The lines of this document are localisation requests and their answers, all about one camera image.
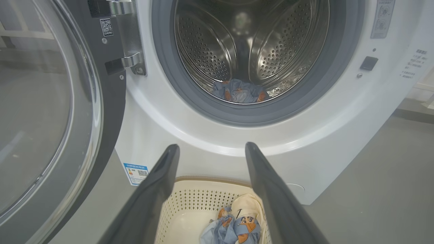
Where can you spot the cream cartoon print garment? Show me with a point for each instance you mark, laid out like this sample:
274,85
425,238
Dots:
249,205

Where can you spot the grey rubber door gasket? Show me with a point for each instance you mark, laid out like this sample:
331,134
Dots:
203,112

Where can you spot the black text instruction label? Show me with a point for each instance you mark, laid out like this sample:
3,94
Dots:
414,64

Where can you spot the blue energy label sticker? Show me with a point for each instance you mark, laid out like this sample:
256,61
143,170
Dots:
135,174

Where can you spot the cream perforated laundry basket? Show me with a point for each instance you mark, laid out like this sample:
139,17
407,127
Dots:
190,210

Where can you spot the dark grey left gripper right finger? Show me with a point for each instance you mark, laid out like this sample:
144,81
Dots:
281,203

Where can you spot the perforated steel washer drum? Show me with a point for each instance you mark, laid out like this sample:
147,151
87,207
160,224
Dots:
203,44

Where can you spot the white QR code sticker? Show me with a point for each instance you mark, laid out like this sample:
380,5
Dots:
106,27

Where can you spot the round white drain filter cover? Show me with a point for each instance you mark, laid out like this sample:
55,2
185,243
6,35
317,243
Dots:
296,189

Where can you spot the white front-load washing machine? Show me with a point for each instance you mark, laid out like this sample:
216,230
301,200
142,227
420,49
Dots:
339,135

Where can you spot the black square door lock socket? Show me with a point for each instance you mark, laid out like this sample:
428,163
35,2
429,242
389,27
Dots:
369,63

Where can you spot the silver metal door hinge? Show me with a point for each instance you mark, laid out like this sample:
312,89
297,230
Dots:
130,34

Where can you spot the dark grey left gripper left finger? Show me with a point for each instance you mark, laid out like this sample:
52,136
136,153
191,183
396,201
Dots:
145,203

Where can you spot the dark grey glass washing machine door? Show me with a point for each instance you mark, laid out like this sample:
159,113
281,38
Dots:
51,101

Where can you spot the grey warning label sticker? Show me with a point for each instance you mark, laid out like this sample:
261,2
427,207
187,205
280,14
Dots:
382,18

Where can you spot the blue cartoon print garment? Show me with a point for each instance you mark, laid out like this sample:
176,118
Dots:
234,228
239,91

